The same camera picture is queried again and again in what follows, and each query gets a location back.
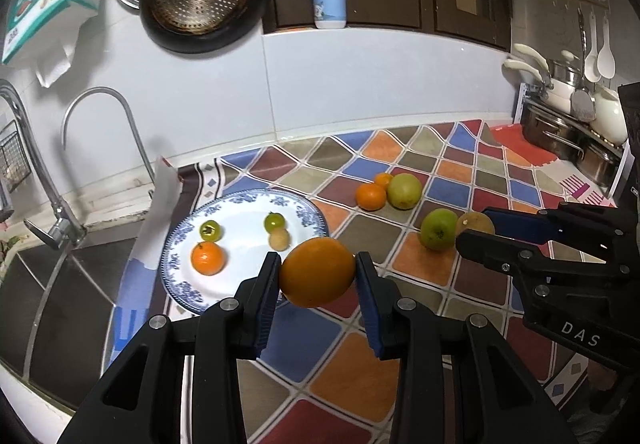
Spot brown longan fruit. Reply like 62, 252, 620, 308
269, 227, 291, 251
456, 211, 496, 236

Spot green apple front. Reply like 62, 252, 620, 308
420, 208, 458, 251

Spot large orange tangerine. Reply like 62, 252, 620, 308
191, 242, 227, 276

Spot yellow-green apple back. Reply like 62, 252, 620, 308
386, 173, 422, 210

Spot green tomato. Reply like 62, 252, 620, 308
264, 212, 286, 233
200, 220, 224, 243

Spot chrome kitchen faucet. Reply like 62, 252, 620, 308
1, 78, 87, 250

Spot steel pot rack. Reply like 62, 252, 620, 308
514, 84, 634, 196

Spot white ceramic pitcher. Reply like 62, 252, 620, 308
590, 85, 628, 145

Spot stainless steel sink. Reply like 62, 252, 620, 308
1, 238, 134, 410

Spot steel ladle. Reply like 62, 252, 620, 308
572, 8, 596, 123

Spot red foam mat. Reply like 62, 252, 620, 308
489, 123, 537, 154

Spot colourful diamond pattern mat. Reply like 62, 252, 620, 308
106, 118, 622, 444

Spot white plastic spoon left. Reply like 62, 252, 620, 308
585, 11, 601, 84

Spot white plastic spoon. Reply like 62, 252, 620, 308
597, 15, 616, 79
585, 11, 601, 84

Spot white plastic spoon right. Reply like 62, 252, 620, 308
597, 15, 616, 79

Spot blue white porcelain plate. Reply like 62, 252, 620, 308
160, 189, 329, 314

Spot small orange behind apple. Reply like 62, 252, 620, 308
373, 172, 394, 190

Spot orange tangerine back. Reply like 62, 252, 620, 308
355, 182, 386, 211

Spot thin gooseneck water tap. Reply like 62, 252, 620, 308
60, 86, 155, 187

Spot white pan handle lower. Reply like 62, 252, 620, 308
502, 59, 547, 87

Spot white pan handle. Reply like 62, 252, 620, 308
502, 59, 547, 87
513, 42, 550, 74

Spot white pan handle upper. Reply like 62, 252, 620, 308
513, 42, 550, 74

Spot wire sponge basket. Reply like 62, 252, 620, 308
0, 120, 32, 193

